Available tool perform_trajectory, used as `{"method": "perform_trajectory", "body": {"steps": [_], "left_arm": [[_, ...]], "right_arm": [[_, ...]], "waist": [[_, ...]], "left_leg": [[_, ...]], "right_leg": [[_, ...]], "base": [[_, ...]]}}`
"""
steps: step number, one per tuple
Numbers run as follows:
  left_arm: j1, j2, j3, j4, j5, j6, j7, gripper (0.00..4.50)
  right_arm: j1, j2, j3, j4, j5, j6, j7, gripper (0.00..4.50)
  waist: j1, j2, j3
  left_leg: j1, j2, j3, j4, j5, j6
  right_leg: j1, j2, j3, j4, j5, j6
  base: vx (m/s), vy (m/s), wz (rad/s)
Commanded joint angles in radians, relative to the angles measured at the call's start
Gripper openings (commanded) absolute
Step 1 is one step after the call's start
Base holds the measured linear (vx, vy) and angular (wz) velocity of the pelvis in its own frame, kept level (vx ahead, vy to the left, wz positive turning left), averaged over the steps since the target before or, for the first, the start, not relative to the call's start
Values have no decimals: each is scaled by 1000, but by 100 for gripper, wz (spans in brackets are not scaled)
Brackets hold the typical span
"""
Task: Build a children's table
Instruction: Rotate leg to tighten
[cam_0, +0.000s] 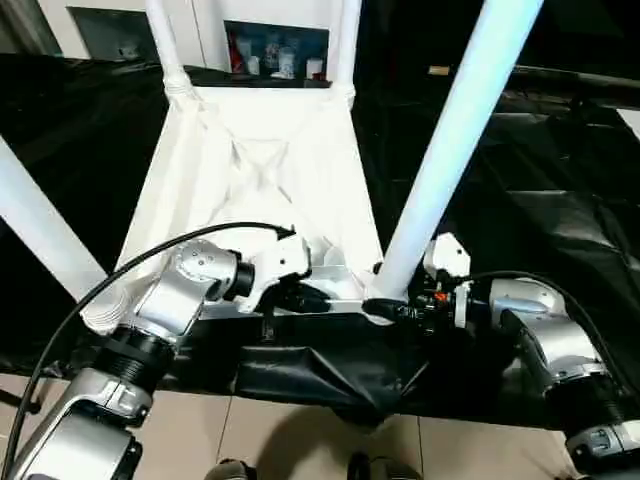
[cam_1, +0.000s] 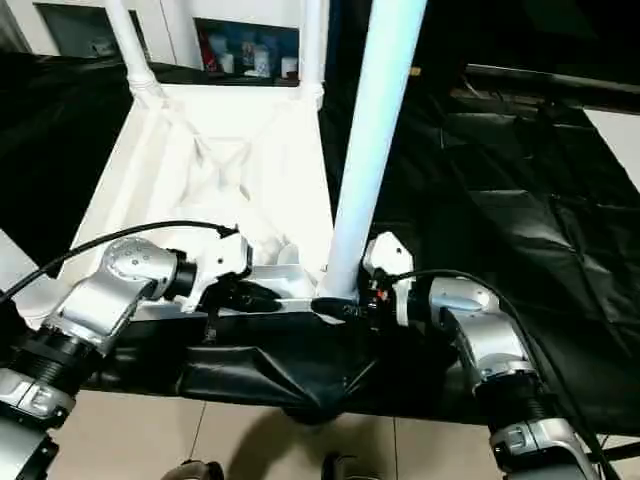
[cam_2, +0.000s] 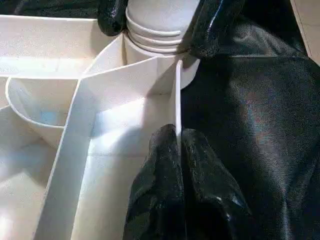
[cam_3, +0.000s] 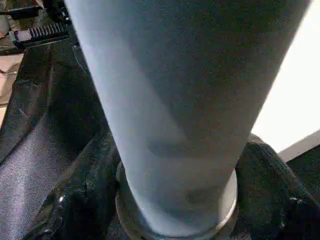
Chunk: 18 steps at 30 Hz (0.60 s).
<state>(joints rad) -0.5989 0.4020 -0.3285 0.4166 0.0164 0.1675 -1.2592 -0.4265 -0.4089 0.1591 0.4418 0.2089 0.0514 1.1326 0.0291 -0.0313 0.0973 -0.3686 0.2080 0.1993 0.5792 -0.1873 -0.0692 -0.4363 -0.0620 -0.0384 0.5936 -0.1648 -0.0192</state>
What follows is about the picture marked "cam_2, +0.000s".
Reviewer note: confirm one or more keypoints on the white plastic table top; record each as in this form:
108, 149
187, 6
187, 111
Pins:
112, 87

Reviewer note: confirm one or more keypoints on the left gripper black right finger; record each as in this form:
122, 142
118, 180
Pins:
212, 200

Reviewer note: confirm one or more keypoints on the white plastic table leg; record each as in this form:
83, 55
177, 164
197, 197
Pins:
160, 20

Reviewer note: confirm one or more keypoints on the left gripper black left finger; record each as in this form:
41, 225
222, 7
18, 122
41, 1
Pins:
160, 195

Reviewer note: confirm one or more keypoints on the black work mat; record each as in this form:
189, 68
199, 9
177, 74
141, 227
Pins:
262, 125

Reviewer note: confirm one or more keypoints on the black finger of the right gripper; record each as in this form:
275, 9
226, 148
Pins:
215, 27
112, 17

